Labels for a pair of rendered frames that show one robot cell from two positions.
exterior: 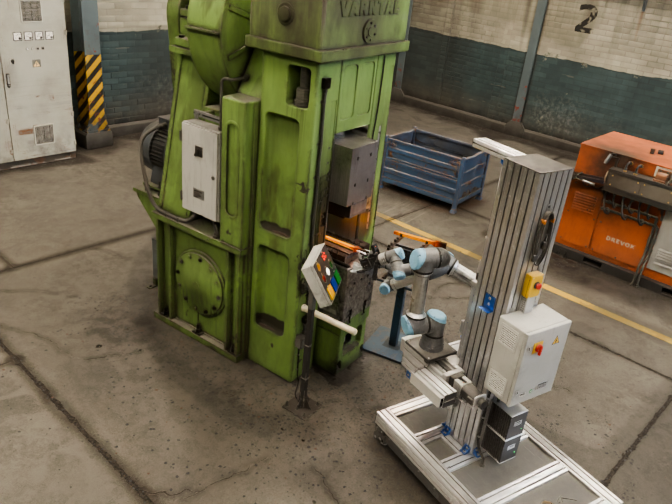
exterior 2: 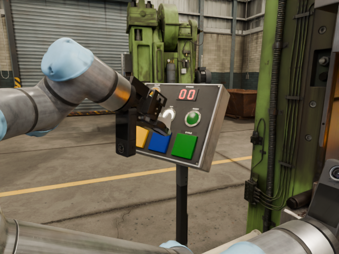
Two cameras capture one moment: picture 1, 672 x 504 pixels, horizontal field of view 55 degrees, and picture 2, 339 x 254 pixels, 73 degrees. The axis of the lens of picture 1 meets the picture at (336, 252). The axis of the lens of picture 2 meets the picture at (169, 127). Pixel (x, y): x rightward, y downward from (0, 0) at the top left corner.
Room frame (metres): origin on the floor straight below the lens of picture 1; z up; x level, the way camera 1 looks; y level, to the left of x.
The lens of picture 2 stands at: (3.92, -0.66, 1.22)
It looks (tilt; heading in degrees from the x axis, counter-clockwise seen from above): 12 degrees down; 118
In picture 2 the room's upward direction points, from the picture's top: straight up
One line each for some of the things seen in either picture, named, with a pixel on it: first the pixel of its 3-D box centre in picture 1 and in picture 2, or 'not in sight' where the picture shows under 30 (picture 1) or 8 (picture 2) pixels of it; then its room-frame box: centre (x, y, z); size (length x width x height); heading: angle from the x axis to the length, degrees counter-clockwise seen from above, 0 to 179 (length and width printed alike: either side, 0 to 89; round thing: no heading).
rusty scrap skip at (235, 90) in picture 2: not in sight; (238, 103); (2.37, 6.91, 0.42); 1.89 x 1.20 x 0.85; 140
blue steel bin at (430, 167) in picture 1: (433, 167); not in sight; (8.12, -1.15, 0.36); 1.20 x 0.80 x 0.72; 55
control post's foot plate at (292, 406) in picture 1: (302, 401); not in sight; (3.55, 0.12, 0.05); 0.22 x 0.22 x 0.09; 57
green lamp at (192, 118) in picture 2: not in sight; (192, 118); (3.64, 0.02, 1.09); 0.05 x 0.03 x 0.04; 147
